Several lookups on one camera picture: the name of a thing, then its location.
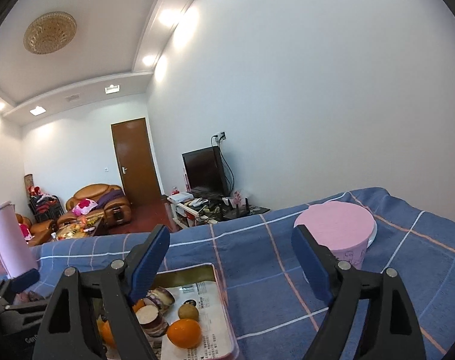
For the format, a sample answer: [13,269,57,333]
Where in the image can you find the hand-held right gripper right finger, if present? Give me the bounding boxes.
[291,225,427,360]

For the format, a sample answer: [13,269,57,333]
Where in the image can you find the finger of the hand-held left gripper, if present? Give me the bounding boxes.
[0,269,41,309]
[4,298,51,318]

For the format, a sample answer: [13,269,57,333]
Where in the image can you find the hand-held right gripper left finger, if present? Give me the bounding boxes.
[32,224,171,360]

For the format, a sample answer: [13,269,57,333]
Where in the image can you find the purple passion fruit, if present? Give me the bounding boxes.
[15,290,46,304]

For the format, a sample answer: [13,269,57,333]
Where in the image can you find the purple sugarcane piece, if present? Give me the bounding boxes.
[145,287,176,314]

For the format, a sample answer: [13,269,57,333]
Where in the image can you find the cut purple sweet potato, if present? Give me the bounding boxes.
[135,305,168,338]

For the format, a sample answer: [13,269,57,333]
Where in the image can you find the yellow-brown longan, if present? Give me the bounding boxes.
[178,303,200,322]

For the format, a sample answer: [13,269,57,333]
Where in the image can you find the blue plaid blanket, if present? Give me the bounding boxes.
[0,187,455,360]

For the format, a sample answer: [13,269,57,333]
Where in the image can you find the pink electric kettle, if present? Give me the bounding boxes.
[0,201,38,280]

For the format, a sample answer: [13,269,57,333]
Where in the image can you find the pink round container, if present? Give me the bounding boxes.
[293,201,378,283]

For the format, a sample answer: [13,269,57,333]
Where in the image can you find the brown leather armchair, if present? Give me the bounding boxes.
[15,214,58,247]

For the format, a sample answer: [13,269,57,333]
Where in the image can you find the white television stand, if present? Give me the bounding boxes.
[167,193,272,230]

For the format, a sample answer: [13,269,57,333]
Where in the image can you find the brown leather sofa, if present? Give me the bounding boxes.
[65,184,133,228]

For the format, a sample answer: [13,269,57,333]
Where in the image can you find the white printed paper sheet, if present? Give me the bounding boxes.
[152,281,234,360]

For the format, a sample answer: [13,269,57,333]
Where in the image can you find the wooden coffee table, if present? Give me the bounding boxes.
[55,214,109,239]

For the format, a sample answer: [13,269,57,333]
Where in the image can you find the purple cloth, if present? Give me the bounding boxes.
[96,188,125,211]

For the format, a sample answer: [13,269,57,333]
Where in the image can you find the rack with clothes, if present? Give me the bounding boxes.
[28,185,62,223]

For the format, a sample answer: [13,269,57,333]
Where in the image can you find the pink floral cloth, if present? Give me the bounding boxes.
[74,199,98,217]

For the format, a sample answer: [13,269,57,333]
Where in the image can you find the black router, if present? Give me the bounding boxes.
[222,197,251,220]

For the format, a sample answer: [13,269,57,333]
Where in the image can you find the brown wooden door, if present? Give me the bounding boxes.
[111,117,164,208]

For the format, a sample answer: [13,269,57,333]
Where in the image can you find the black flat television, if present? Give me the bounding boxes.
[182,145,230,198]

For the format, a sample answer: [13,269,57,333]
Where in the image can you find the gold round ceiling lamp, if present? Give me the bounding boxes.
[24,12,77,55]

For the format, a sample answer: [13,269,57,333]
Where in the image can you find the black power cable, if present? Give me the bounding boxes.
[212,135,236,196]

